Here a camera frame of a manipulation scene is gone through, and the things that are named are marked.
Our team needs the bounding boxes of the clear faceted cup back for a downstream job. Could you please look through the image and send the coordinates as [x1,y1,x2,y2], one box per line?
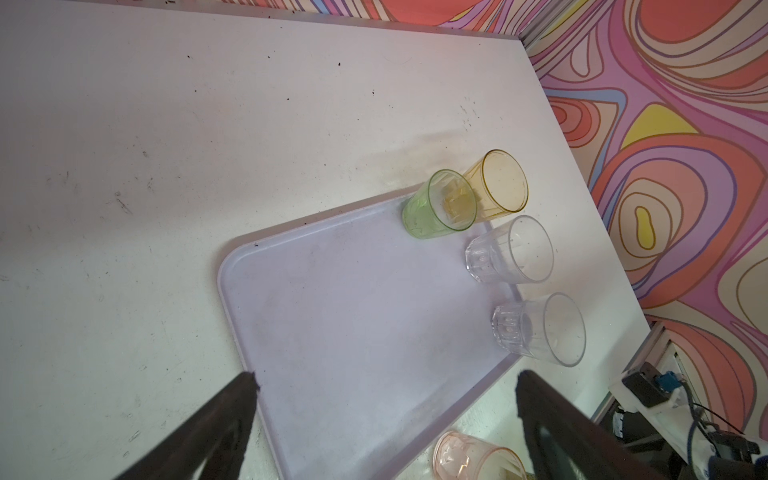
[491,292,587,368]

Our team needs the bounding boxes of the lilac plastic tray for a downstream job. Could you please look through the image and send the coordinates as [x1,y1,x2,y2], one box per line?
[217,196,516,479]

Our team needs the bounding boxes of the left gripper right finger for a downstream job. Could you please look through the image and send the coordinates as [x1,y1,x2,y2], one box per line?
[516,370,660,479]

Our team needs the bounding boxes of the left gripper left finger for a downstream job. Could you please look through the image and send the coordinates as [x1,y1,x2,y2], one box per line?
[118,371,260,479]

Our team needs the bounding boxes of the yellow plastic cup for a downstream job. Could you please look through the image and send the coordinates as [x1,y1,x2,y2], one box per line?
[463,149,529,222]

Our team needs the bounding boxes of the bright green cup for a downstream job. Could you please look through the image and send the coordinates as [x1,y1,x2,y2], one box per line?
[402,169,478,239]

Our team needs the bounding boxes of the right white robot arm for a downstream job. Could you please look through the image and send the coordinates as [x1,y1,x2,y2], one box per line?
[609,362,767,479]

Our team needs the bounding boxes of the pink cup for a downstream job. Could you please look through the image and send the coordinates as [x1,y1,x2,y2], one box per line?
[432,430,527,480]

